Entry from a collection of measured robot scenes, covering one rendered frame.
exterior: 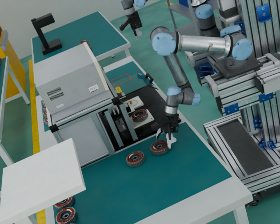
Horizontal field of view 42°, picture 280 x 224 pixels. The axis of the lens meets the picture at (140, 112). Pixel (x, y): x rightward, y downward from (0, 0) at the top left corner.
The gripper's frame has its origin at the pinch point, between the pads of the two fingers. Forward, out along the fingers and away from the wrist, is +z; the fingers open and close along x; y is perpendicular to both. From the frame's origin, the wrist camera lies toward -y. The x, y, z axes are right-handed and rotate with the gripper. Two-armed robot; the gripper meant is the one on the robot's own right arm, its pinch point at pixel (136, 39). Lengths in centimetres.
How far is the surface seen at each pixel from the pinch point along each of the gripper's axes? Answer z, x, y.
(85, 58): -17, -47, -35
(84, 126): 14, -74, -49
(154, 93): 38.2, -19.9, -1.2
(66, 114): 4, -70, -56
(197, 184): 40, -124, 1
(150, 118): 37, -53, -11
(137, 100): 37.0, -23.2, -15.3
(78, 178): -5, -146, -45
